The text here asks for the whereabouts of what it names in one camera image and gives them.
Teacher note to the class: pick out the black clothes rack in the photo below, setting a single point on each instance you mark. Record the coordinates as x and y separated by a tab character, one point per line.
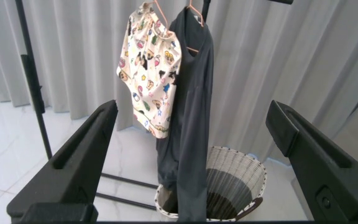
33	77

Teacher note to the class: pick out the cream printed garment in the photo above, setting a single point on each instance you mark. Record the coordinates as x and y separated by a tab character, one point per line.
151	77

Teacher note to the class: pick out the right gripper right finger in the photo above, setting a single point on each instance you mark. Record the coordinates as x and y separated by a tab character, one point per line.
325	174

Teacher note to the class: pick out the white laundry basket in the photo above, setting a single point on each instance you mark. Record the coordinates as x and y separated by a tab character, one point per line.
235	174

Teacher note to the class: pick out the dark grey garment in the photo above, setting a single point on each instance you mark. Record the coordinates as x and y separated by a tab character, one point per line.
188	124

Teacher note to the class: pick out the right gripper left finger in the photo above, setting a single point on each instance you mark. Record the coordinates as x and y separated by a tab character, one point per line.
73	168

